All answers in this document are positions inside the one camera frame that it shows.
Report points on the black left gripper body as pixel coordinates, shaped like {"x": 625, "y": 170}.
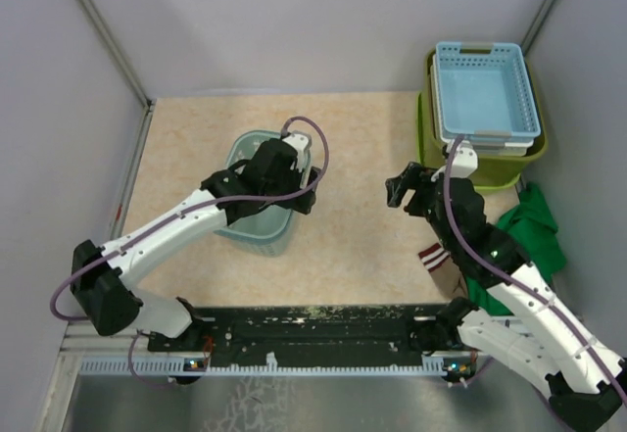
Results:
{"x": 291, "y": 182}

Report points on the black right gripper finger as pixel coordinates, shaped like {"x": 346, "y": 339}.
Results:
{"x": 415, "y": 172}
{"x": 396, "y": 189}

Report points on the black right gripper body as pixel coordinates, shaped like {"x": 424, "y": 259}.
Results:
{"x": 421, "y": 202}

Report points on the green plastic tub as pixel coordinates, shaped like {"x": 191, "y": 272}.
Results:
{"x": 493, "y": 169}

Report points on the aluminium frame post left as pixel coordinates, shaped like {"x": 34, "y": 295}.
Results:
{"x": 114, "y": 50}

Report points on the green tub lid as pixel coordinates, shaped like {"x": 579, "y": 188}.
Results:
{"x": 422, "y": 149}

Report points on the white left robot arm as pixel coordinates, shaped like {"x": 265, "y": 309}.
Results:
{"x": 109, "y": 274}

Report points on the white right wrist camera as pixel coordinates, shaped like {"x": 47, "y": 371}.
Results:
{"x": 463, "y": 160}

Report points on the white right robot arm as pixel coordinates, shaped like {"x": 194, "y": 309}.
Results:
{"x": 582, "y": 380}

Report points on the green cloth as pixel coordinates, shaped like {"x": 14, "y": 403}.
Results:
{"x": 533, "y": 226}

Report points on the large teal perforated basket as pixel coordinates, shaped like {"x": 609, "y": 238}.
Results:
{"x": 266, "y": 233}

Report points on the light blue perforated basket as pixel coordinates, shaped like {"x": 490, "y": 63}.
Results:
{"x": 484, "y": 92}

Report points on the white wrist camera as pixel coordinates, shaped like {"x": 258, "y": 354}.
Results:
{"x": 463, "y": 160}
{"x": 301, "y": 143}

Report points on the beige striped sock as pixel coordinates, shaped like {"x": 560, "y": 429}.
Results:
{"x": 444, "y": 273}

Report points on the aluminium frame post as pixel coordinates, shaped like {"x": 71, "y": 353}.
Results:
{"x": 536, "y": 25}
{"x": 114, "y": 50}

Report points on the aluminium frame post right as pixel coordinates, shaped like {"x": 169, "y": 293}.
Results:
{"x": 536, "y": 25}

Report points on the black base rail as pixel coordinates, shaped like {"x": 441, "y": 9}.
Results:
{"x": 316, "y": 336}

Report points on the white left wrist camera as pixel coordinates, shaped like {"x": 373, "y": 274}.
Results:
{"x": 301, "y": 143}

